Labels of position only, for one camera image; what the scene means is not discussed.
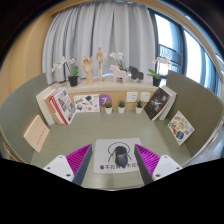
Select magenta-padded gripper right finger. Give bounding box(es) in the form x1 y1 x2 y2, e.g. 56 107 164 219
133 143 184 186

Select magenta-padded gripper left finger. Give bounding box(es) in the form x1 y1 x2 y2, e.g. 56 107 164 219
43 143 94 186

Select black computer mouse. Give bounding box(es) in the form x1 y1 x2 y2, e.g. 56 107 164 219
114 145 131 169

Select white printed mouse pad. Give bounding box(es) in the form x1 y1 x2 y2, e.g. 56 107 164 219
93 137 143 174

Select beige book with red text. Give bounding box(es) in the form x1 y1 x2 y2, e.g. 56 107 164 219
23 114 51 153

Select colourful food picture card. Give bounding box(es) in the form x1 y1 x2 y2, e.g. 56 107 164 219
167 110 195 146

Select white book with photo cover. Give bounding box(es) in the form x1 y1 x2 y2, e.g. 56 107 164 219
50 87 77 125

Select thick white book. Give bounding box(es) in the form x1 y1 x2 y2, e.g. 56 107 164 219
35 87 56 126

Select small plant in white pot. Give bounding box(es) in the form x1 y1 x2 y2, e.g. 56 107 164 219
117 100 127 115
104 100 114 115
135 99 144 115

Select black book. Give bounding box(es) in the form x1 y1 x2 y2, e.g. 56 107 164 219
143 87 171 121

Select white books behind black book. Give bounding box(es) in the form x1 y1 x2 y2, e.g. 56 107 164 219
159 85 178 121

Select white card with stickers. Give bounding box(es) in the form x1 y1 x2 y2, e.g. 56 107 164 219
73 93 101 113

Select green desk partition panel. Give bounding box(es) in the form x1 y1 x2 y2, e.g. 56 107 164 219
164 69 224 158
0 73 49 164

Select round purple number sign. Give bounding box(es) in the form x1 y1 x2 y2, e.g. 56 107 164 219
98 93 113 108

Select white orchid in black pot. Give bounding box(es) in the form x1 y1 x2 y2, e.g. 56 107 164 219
146 56 173 88
50 56 80 88

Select black wooden horse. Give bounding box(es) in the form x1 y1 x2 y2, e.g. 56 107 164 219
128 65 145 83

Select wooden hand model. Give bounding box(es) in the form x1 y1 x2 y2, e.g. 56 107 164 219
80 55 94 86

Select pink wooden horse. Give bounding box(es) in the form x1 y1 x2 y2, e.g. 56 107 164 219
109 64 128 84

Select wooden artist mannequin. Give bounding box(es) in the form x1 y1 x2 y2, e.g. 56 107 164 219
95 46 109 83

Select white orchid behind horses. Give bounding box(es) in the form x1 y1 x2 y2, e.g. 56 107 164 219
109 51 130 73

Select white wall socket plate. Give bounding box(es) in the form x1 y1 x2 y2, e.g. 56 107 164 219
126 91 138 103
139 91 151 103

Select window with dark frame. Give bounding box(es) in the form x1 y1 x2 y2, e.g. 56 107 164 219
148 8 224 101

